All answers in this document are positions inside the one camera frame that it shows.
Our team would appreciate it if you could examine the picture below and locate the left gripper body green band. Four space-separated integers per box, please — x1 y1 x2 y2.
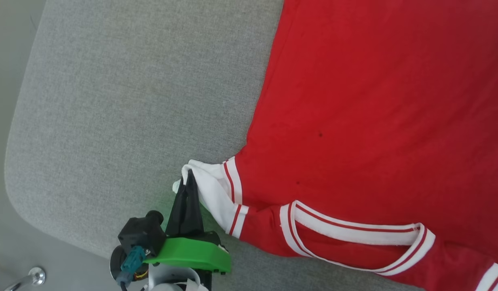
144 231 232 291

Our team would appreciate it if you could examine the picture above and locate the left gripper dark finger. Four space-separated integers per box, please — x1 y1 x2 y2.
165 178 189 237
184 170 205 237

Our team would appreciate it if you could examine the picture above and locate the red Bulls basketball jersey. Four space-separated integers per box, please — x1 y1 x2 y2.
172 0 498 291

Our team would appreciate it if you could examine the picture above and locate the shiny chrome metal fitting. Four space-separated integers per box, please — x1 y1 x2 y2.
4 267 46 291

